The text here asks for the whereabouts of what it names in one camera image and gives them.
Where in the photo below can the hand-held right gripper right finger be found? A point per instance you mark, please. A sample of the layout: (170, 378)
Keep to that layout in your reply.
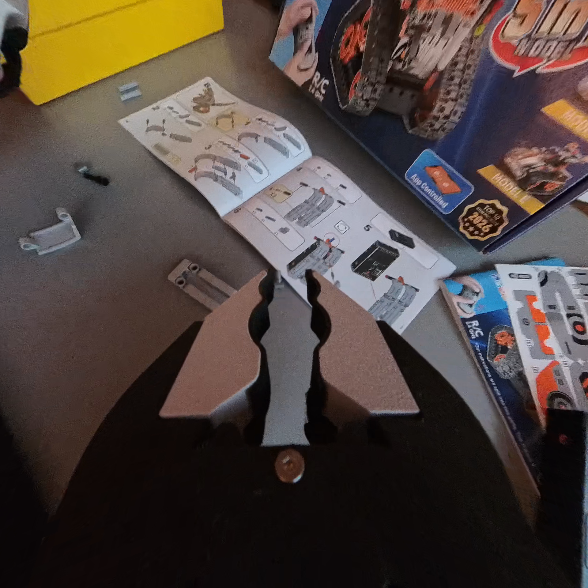
(363, 367)

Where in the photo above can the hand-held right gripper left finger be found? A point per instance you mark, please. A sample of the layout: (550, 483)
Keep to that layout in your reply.
(216, 367)

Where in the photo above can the long grey brick panel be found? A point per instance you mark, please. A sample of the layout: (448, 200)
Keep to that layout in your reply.
(202, 282)

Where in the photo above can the curved grey brick panel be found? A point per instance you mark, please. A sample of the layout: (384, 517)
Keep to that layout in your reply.
(55, 236)

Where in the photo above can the black pin with grey connector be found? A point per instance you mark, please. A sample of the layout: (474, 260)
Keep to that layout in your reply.
(94, 177)

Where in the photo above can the large yellow bin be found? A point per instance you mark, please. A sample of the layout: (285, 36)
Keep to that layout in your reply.
(115, 46)

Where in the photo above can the blue leaflet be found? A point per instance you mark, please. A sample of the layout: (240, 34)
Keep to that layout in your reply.
(487, 349)

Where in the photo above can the sticker sheet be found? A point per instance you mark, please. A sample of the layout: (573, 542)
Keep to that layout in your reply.
(551, 321)

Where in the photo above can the open instruction booklet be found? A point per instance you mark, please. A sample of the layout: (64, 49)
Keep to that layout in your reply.
(275, 174)

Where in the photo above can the black control box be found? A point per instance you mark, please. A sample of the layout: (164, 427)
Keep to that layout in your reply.
(565, 459)

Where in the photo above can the blue robot kit box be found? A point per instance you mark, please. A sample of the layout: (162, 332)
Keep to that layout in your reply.
(436, 92)

